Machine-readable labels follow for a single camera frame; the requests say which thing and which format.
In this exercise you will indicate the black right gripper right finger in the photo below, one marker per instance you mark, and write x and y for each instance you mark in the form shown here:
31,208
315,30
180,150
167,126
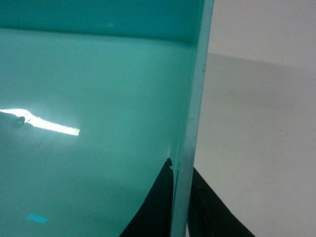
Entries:
208,216

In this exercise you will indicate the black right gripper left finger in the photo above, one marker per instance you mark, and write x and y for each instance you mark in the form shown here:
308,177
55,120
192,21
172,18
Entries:
153,219

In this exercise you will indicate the light teal plastic box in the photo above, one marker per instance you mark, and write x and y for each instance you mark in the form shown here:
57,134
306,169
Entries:
95,97

